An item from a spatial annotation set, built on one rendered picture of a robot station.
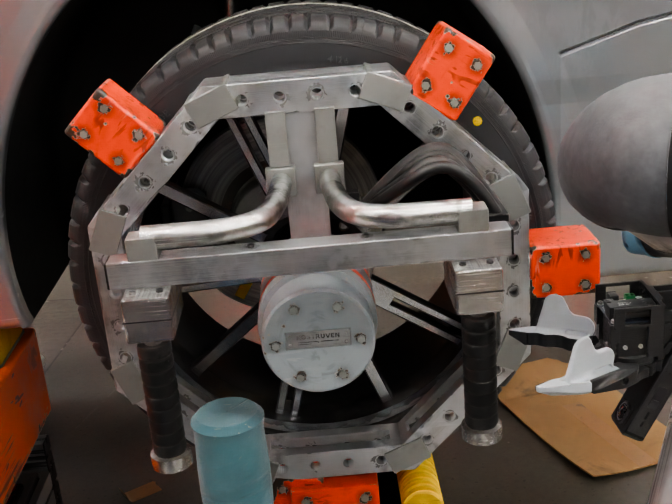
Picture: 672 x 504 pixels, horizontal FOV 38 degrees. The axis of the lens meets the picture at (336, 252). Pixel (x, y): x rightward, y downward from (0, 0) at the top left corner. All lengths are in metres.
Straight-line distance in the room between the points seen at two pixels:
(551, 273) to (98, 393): 1.94
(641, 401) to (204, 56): 0.65
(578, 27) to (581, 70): 0.06
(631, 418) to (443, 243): 0.28
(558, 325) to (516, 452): 1.39
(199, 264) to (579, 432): 1.68
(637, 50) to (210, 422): 0.77
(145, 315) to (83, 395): 1.98
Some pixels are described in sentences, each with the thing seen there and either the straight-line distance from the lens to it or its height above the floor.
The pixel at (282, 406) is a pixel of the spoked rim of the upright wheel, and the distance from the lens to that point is 1.42.
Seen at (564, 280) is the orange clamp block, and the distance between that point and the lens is 1.27.
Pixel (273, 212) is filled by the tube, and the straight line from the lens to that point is 1.04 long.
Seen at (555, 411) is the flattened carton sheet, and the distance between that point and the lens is 2.64.
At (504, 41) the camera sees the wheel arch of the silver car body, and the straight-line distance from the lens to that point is 1.40.
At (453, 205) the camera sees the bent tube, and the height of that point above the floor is 1.01.
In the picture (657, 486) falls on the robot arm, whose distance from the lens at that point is 0.50.
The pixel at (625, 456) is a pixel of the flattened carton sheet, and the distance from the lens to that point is 2.47.
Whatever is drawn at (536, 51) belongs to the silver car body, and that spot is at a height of 1.09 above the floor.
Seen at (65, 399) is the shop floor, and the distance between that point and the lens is 2.99.
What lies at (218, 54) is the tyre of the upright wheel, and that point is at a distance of 1.24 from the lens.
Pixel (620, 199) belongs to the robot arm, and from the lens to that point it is 0.70.
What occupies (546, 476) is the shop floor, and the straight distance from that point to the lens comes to 2.40.
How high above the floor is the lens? 1.32
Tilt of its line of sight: 20 degrees down
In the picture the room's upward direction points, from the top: 5 degrees counter-clockwise
